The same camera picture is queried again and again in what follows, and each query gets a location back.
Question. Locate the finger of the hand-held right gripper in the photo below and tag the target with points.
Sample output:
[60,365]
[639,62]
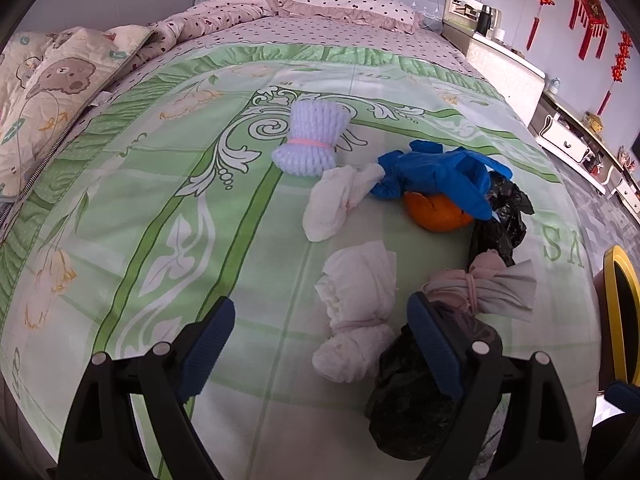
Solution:
[625,395]

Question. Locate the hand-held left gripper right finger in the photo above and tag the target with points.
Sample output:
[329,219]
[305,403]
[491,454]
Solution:
[435,345]

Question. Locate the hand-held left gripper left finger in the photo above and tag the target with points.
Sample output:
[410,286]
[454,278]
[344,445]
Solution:
[210,345]

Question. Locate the black plastic bag bundle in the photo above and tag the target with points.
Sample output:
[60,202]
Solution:
[410,400]

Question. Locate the pink grey cloth bundle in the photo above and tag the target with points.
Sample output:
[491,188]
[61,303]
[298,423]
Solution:
[505,285]

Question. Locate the large white tissue bundle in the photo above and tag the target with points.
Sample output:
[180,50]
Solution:
[355,280]

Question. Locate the yellow rimmed black trash bin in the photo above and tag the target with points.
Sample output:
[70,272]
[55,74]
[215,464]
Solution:
[611,280]

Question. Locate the orange peel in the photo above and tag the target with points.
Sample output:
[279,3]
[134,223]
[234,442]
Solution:
[435,215]

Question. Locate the small white tissue bundle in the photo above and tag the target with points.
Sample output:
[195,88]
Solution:
[325,210]

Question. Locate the blue rubber glove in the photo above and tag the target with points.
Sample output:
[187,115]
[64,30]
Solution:
[435,170]

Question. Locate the lavender foam net bundle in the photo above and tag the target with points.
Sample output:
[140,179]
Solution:
[315,125]

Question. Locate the green floral bed sheet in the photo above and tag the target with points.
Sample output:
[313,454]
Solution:
[150,185]

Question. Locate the white tv cabinet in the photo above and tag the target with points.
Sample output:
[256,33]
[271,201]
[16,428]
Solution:
[565,135]

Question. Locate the black television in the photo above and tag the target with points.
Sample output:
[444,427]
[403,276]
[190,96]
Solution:
[636,147]

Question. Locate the yellow toy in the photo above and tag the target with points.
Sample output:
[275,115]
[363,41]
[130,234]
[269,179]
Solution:
[595,122]

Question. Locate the white nightstand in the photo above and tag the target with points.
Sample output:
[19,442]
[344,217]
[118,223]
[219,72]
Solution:
[500,70]

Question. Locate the small blue white jar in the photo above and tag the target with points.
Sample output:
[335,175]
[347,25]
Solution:
[553,85]

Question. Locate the bear print quilt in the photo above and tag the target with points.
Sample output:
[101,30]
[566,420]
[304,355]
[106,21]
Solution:
[50,85]

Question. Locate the white cup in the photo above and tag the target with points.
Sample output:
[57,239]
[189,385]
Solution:
[500,34]

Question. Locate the pink dotted bed sheet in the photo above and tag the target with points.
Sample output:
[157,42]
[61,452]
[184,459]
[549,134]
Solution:
[350,35]

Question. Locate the black thermos bottle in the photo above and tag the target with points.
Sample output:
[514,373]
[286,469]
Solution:
[484,20]

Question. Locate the pink cherry print quilt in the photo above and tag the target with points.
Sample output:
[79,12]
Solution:
[210,15]

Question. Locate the desktop organizer box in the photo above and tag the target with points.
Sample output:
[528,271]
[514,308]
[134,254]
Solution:
[462,7]

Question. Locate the red square tassel wall hanging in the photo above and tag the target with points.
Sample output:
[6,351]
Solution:
[592,10]

